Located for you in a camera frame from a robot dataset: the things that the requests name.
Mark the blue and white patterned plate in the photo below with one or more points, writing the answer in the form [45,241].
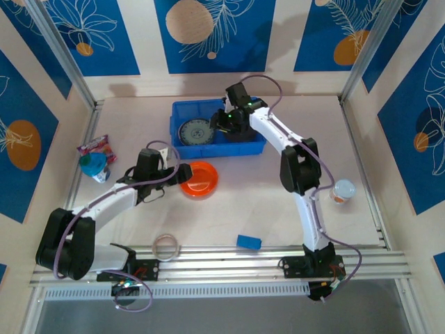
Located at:
[194,132]

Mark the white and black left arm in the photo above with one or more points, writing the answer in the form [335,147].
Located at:
[107,202]

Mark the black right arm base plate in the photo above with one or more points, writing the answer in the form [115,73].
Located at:
[292,268]

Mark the cup with blue lid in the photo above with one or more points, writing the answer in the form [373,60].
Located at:
[92,163]

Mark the blue rectangular block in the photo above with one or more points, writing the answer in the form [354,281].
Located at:
[248,242]

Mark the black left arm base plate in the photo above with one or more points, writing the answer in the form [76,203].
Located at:
[149,269]

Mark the colourful snack packet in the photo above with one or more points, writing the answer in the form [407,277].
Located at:
[97,146]

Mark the aluminium mounting rails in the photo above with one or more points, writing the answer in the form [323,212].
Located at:
[226,268]

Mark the aluminium frame post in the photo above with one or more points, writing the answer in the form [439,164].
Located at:
[368,48]
[59,48]

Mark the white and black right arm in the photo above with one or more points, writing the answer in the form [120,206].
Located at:
[271,125]

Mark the aluminium side rail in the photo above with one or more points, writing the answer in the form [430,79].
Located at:
[380,233]
[91,125]

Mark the orange plastic plate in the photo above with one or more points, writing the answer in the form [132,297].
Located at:
[203,179]

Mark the yogurt cup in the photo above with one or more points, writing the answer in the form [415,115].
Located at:
[342,191]

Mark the blue plastic bin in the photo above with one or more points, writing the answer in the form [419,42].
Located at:
[194,108]

